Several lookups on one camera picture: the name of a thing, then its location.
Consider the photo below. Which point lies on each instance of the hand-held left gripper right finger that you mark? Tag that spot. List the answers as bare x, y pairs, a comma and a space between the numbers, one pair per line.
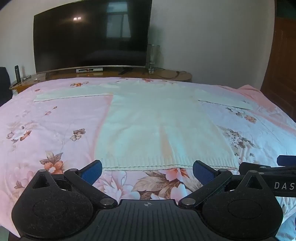
202, 171

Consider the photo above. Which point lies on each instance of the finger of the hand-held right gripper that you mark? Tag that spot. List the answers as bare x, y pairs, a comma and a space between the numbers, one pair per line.
254, 167
286, 160

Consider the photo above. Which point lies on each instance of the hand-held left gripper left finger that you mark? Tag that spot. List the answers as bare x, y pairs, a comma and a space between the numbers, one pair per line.
93, 170

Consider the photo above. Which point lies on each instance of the white knit sweater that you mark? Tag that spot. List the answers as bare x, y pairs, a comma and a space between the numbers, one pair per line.
157, 125

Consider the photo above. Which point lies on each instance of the pink floral bedsheet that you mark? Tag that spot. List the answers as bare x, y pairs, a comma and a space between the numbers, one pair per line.
53, 120

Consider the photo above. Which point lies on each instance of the brown wooden door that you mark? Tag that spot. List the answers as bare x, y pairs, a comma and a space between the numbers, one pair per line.
282, 69

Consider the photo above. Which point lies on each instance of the silver set-top box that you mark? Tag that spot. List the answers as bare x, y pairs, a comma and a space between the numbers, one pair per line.
89, 69

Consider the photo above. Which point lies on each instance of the wooden television cabinet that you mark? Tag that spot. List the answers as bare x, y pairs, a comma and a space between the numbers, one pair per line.
166, 74

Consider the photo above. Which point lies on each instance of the eyeglasses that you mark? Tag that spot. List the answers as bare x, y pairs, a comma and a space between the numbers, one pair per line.
26, 77

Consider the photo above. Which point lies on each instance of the dark chair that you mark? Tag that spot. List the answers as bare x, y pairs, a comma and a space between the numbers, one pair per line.
4, 88

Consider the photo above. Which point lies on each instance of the clear glass vase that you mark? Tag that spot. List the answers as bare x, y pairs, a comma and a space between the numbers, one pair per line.
152, 58

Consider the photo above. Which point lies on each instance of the black flat television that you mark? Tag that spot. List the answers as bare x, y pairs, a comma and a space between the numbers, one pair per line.
92, 34

